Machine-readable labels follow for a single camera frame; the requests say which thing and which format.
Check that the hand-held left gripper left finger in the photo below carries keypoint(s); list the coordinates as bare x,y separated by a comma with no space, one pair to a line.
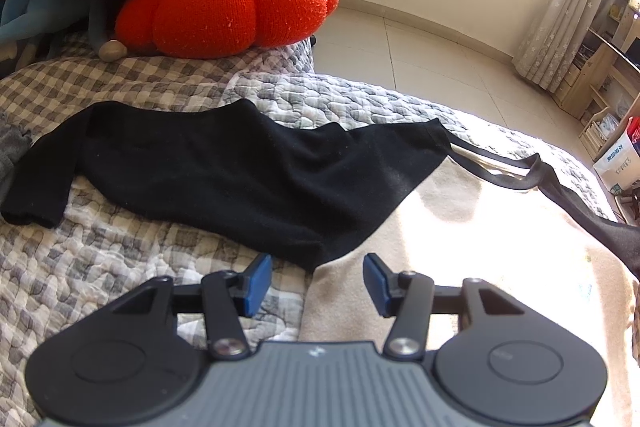
256,284

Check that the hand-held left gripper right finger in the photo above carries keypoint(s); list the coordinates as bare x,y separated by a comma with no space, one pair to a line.
377,284

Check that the black sweater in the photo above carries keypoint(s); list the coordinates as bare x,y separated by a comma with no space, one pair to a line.
225,167

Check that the beige fleece garment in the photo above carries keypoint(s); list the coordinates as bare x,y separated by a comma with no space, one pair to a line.
500,247

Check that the grey checked quilt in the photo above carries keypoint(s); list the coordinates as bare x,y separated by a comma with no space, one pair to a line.
125,257

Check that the wooden magazine rack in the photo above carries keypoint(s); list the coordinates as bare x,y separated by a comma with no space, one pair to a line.
602,134

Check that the white paper bag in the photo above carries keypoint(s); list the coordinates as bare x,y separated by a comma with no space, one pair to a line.
620,164

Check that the grey cloth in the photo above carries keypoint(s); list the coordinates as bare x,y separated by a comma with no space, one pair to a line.
10,147

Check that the red shopping bag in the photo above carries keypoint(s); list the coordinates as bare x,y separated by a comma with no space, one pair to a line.
634,132

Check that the wooden desk shelf unit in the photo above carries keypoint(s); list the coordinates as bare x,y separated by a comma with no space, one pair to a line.
595,67

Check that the black laptop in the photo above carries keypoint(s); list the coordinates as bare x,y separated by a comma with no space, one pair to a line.
625,54

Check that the blue plush toy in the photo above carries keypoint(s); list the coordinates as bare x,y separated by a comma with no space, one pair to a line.
25,12

